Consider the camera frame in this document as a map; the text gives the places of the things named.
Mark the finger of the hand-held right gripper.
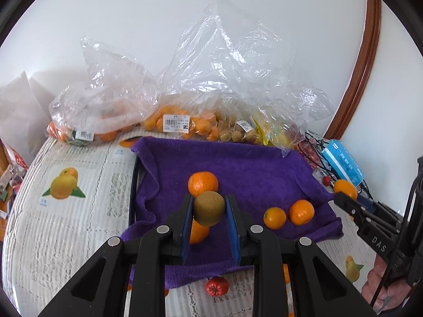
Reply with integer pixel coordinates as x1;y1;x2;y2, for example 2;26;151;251
358;197;402;222
333;192;398;236

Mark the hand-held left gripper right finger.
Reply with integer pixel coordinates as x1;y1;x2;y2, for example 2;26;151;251
225;194;379;317

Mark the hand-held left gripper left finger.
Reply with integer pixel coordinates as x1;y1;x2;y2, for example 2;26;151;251
38;193;195;317

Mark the orange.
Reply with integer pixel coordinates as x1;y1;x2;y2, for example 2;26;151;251
334;179;358;201
189;220;210;245
288;200;315;226
264;207;287;230
188;171;219;198

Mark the brown kiwi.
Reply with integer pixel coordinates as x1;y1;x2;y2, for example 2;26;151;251
193;191;226;227

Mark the purple towel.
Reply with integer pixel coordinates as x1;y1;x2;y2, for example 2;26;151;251
121;136;343;289

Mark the person's right hand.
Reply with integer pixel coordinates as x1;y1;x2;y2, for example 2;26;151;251
361;254;417;314

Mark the blue tissue box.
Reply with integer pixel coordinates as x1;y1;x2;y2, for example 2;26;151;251
321;139;364;187

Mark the clear bag of red jujubes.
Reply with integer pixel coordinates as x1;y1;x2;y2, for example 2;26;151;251
297;132;331;172

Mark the clear bag of yellow pears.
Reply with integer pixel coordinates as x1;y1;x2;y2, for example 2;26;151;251
251;82;334;149

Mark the clear bag of brown longans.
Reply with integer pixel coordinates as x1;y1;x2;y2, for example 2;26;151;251
215;112;265;145

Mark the printed lace tablecloth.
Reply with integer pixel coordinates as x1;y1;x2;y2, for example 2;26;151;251
2;135;380;317

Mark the clear bag of tangerines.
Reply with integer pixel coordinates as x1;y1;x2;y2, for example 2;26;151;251
49;36;159;146

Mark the clear bag of oranges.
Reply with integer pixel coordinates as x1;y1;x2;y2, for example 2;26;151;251
142;0;298;142

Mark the red and white plastic bag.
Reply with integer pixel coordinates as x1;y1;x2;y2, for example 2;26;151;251
0;139;29;174

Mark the black cable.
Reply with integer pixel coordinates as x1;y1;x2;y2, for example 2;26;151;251
299;130;374;202

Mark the brown wooden door frame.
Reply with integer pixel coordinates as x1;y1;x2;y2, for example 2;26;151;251
324;0;382;142

